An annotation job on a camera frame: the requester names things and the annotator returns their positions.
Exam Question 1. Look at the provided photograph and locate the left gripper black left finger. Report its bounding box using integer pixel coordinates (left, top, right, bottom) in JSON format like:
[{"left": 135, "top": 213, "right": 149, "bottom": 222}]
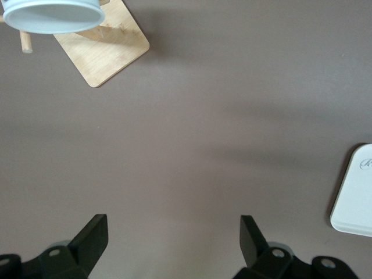
[{"left": 0, "top": 214, "right": 109, "bottom": 279}]

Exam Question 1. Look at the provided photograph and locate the bamboo mug tree stand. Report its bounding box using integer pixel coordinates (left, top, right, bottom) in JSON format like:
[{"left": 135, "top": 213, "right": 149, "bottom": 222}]
[{"left": 0, "top": 0, "right": 150, "bottom": 88}]

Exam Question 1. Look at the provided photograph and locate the cream rabbit print tray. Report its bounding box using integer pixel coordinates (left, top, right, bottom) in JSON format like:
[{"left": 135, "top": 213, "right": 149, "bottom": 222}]
[{"left": 330, "top": 142, "right": 372, "bottom": 237}]

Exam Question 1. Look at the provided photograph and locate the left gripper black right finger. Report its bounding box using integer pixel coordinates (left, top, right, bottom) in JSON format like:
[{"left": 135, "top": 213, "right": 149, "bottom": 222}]
[{"left": 232, "top": 215, "right": 357, "bottom": 279}]

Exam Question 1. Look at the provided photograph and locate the white smiley mug black handle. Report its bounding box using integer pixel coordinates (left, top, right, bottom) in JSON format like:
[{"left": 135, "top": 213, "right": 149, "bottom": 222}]
[{"left": 1, "top": 0, "right": 105, "bottom": 34}]

